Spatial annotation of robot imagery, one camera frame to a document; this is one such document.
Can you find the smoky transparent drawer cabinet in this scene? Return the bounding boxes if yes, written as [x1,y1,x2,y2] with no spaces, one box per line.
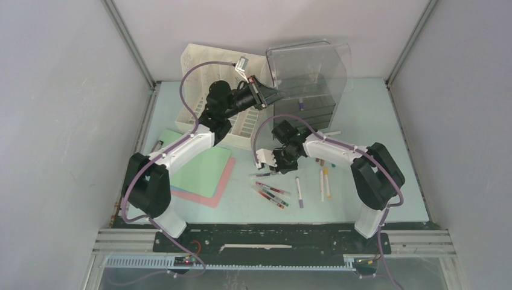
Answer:
[266,40,353,130]

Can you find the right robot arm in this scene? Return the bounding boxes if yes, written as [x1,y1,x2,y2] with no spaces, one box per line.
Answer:
[268,120,405,253]

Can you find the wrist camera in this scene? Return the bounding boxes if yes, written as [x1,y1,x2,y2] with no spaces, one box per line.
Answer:
[235,57,249,73]
[255,149,277,169]

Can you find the white pink marker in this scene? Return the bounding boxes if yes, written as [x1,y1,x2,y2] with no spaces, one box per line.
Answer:
[319,170,325,202]

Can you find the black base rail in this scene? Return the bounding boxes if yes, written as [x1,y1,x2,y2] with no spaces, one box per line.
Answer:
[153,224,391,266]

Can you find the clear gel pen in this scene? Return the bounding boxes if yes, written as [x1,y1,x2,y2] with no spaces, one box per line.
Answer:
[248,172,280,179]

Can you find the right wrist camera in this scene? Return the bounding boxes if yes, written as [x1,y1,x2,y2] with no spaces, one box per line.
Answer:
[255,149,277,169]

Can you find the green clipboard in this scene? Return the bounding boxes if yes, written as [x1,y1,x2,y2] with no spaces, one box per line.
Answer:
[170,147,231,201]

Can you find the white file organizer rack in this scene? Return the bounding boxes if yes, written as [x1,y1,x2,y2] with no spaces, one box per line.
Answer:
[176,43,270,150]

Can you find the blue folder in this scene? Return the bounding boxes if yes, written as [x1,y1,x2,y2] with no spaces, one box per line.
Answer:
[171,186,217,200]

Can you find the pink folder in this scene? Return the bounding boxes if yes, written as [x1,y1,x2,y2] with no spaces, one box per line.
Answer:
[184,157,236,208]

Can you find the dark gel pen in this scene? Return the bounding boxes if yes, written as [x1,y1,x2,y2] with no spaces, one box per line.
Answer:
[262,188,289,207]

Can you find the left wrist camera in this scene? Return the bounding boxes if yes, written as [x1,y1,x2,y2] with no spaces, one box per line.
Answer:
[235,57,249,73]

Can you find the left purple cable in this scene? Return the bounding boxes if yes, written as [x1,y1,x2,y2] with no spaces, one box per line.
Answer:
[121,60,239,278]

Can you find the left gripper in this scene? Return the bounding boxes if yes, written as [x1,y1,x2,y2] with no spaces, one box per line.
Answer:
[222,76,287,120]

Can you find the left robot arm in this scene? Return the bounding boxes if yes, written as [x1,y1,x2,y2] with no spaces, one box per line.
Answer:
[123,76,285,252]

